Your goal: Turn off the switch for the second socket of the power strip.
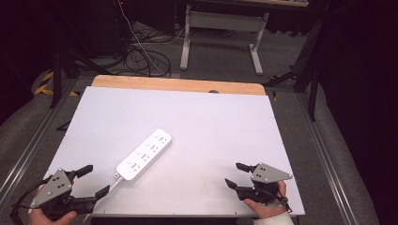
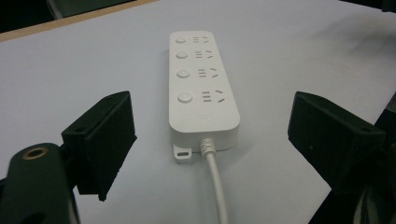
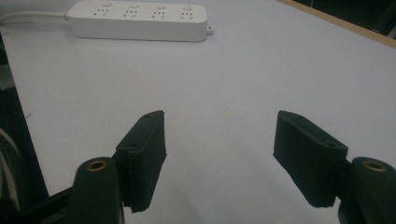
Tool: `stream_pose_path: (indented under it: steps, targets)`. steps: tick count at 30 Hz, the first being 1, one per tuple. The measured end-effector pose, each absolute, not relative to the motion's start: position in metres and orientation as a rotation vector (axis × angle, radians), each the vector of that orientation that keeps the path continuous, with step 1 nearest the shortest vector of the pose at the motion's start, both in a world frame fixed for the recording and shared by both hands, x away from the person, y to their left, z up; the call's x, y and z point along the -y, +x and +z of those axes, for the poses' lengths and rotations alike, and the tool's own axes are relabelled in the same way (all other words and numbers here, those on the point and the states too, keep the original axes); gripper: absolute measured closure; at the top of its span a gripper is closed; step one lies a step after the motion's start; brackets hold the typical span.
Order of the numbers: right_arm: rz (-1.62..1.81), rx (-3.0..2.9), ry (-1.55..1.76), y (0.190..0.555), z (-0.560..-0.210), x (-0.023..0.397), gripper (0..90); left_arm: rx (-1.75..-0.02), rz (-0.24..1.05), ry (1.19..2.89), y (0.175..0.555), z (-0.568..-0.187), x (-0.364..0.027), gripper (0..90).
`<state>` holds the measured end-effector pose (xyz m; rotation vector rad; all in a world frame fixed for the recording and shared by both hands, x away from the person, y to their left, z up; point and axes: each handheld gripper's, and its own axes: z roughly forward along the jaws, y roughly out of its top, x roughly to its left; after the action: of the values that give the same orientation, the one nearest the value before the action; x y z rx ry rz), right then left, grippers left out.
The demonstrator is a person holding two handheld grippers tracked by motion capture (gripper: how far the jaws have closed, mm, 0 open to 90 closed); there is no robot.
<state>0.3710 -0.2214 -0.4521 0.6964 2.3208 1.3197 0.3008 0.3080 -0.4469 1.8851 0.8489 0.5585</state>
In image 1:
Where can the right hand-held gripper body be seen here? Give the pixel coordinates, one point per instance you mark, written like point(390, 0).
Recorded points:
point(266, 184)

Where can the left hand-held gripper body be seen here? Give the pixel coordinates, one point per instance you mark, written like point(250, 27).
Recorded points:
point(51, 189)

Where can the person's right hand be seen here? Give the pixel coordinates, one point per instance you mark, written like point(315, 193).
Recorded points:
point(266, 210)

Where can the person's left hand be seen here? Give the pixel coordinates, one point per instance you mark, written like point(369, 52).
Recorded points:
point(47, 218)

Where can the white board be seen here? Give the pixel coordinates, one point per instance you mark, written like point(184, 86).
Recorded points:
point(200, 146)

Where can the white power strip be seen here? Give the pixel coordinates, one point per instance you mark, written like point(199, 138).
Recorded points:
point(144, 155)

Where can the yellow black floor tape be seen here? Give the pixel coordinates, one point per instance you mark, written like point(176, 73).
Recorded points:
point(47, 86)

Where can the black metal stand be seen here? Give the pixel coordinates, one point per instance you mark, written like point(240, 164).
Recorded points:
point(59, 62)
point(308, 72)

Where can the dark curtain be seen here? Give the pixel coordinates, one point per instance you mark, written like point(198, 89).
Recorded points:
point(363, 93)

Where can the aluminium floor rail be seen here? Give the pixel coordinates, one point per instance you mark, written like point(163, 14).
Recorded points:
point(331, 168)
point(31, 146)

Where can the white metal desk frame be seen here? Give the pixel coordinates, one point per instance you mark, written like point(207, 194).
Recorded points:
point(223, 22)

